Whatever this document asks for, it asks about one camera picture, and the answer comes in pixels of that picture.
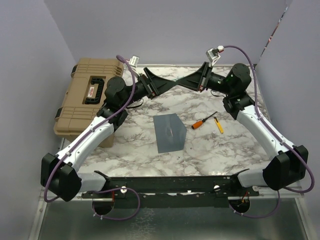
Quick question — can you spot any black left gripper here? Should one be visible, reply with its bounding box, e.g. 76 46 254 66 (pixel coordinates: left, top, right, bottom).
120 67 177 109

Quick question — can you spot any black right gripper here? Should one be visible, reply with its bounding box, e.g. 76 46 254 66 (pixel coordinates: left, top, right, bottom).
176 62 234 96

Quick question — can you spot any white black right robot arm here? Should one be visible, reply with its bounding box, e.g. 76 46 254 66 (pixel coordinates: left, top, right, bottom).
177 62 309 196

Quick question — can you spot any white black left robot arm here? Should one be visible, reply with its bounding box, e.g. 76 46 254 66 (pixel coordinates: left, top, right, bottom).
40 69 177 203

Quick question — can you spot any yellow utility knife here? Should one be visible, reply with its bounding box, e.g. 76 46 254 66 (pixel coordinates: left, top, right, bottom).
214 117 224 134

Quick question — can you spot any tan plastic tool case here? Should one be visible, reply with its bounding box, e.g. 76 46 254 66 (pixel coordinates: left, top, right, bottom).
53 57 124 142

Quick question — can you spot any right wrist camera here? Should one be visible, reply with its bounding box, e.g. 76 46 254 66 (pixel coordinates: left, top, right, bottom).
206 45 225 67

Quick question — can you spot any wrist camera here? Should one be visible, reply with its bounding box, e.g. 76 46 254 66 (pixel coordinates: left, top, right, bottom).
128 55 140 68
206 45 225 67

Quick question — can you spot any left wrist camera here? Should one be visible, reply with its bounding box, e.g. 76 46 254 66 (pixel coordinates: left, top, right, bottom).
128 55 140 68

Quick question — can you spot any orange handled screwdriver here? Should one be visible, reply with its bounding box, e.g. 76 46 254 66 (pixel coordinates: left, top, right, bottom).
191 111 217 130

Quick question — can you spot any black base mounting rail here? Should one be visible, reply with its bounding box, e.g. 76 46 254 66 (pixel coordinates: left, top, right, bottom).
81 175 259 209

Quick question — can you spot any aluminium extrusion rail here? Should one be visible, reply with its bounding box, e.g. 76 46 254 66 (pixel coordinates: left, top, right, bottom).
257 181 302 199

